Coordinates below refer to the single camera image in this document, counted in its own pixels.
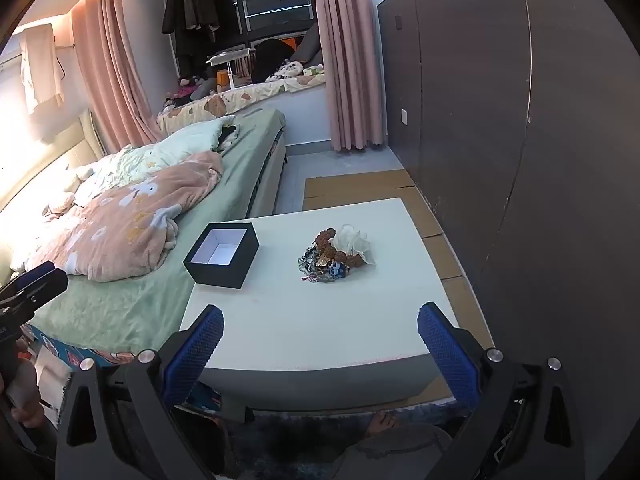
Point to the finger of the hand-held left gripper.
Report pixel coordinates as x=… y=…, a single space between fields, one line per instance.
x=37 y=282

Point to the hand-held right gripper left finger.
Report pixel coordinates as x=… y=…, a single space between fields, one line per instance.
x=200 y=340

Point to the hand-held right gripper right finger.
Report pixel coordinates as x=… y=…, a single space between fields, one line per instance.
x=440 y=335

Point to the black gift box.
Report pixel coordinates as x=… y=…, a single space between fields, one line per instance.
x=215 y=272

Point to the person's left hand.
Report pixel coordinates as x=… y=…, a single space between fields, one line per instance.
x=26 y=382

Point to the bed with green sheet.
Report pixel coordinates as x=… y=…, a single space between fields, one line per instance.
x=150 y=310

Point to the cream plush toy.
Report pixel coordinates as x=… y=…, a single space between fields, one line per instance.
x=65 y=200

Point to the white low table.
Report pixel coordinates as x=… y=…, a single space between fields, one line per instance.
x=350 y=320

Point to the pink duck print blanket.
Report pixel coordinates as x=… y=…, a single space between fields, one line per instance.
x=130 y=210

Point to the white organza pouch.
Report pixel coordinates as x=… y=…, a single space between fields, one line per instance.
x=356 y=241

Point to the cream padded headboard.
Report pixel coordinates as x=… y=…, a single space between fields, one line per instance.
x=86 y=135

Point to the flattened cardboard sheet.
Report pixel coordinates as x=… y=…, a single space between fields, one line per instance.
x=350 y=187

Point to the light green quilt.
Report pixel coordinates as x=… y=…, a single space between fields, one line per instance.
x=190 y=135

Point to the cream cloth air conditioner cover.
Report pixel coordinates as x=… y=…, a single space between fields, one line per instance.
x=42 y=65

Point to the dark brown wardrobe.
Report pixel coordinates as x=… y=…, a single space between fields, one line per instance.
x=475 y=110

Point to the pink curtain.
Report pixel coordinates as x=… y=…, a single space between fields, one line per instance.
x=345 y=60
x=112 y=60

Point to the plush toys on window seat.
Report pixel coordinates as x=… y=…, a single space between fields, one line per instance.
x=192 y=90

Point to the printed window seat cushion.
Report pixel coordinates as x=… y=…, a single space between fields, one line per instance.
x=260 y=95

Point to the white drying rack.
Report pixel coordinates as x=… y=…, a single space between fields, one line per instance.
x=227 y=60

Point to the hanging dark clothes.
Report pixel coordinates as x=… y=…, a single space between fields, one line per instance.
x=187 y=10

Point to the white wall socket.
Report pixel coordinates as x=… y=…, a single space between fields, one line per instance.
x=405 y=117

